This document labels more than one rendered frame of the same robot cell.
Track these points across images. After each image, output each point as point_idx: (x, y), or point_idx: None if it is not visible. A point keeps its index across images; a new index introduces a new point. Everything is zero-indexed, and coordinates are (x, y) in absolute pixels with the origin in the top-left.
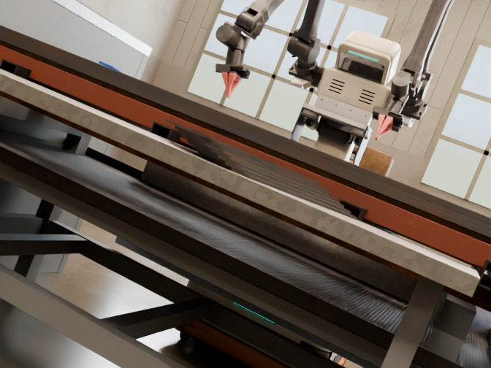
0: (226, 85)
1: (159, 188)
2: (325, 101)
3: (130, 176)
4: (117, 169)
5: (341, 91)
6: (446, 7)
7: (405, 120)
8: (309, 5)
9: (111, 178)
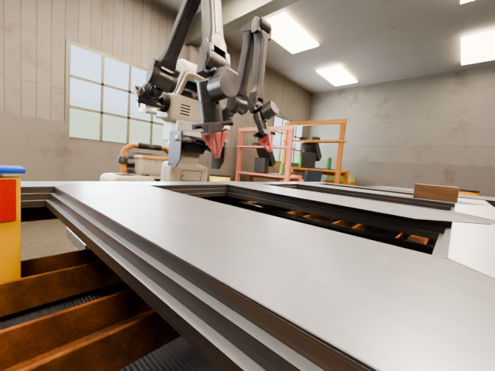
0: (219, 146)
1: (122, 283)
2: (184, 124)
3: (78, 302)
4: (30, 309)
5: (189, 113)
6: (253, 49)
7: (227, 126)
8: (178, 34)
9: (169, 345)
